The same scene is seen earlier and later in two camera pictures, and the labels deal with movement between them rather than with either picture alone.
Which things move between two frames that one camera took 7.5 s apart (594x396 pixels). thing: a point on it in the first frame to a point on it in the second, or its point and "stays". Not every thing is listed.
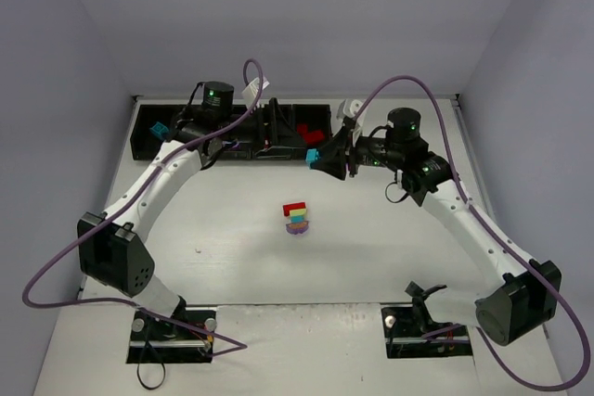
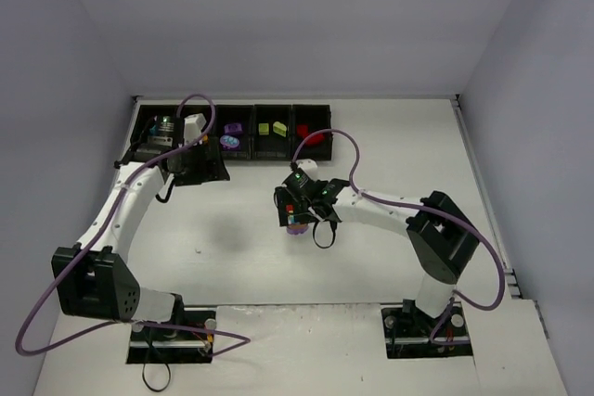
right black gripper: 349,160 to 288,207
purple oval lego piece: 295,228 stays
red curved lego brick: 313,137 stays
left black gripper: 260,134 to 204,166
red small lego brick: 303,130 stays
